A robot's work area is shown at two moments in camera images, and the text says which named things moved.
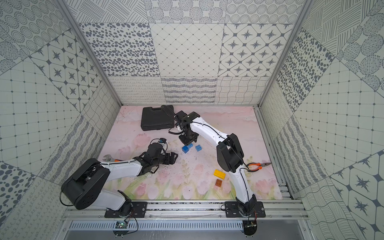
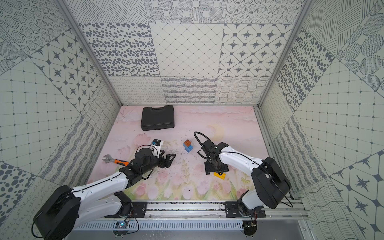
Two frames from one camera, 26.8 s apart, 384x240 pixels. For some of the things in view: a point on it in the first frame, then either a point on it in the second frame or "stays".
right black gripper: [186, 142] → [209, 169]
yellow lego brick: [219, 174] stays
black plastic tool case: [153, 119] stays
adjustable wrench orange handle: [108, 158] stays
